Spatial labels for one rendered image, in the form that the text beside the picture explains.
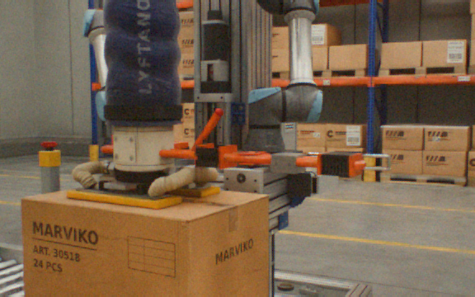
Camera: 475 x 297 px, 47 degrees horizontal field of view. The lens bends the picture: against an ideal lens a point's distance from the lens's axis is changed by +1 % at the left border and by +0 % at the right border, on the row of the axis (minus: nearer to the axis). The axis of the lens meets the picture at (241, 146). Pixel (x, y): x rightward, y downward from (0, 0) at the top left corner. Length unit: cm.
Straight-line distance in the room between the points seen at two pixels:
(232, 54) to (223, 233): 96
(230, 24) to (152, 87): 79
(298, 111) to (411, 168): 662
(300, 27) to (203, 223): 97
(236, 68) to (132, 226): 97
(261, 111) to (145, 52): 58
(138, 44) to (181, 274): 61
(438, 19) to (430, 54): 145
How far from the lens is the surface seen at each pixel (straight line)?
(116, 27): 153
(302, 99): 192
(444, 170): 843
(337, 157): 125
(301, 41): 202
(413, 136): 843
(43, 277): 167
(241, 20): 219
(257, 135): 191
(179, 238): 130
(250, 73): 215
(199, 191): 155
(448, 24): 982
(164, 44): 152
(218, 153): 139
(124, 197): 148
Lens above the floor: 121
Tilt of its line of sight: 5 degrees down
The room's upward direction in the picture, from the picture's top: straight up
